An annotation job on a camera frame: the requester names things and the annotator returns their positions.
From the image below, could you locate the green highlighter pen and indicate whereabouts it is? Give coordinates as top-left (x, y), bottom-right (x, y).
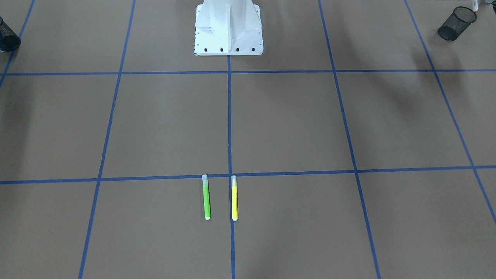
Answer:
top-left (201, 174), bottom-right (211, 220)

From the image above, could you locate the yellow highlighter pen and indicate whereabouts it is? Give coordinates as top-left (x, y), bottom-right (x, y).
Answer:
top-left (231, 175), bottom-right (239, 221)

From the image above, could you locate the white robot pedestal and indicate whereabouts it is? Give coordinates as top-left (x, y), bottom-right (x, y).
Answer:
top-left (194, 0), bottom-right (264, 55)

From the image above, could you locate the black mesh cup far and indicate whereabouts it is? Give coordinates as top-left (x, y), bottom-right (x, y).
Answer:
top-left (0, 17), bottom-right (21, 53)

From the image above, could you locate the black mesh cup near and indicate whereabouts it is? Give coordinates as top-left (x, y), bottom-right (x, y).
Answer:
top-left (437, 6), bottom-right (478, 42)

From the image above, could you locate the blue tape line crosswise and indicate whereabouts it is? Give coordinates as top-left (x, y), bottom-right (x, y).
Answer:
top-left (0, 165), bottom-right (496, 185)

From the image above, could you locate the black mesh cup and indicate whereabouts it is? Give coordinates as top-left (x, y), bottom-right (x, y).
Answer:
top-left (437, 6), bottom-right (478, 42)
top-left (0, 17), bottom-right (21, 53)

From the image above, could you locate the blue tape line lengthwise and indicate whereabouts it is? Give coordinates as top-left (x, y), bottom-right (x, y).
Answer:
top-left (227, 55), bottom-right (236, 279)

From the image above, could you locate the white marker red cap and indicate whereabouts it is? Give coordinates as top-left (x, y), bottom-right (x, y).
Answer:
top-left (471, 0), bottom-right (479, 13)

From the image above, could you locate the brown paper table cover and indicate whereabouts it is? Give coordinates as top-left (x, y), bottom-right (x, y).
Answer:
top-left (1, 0), bottom-right (495, 279)

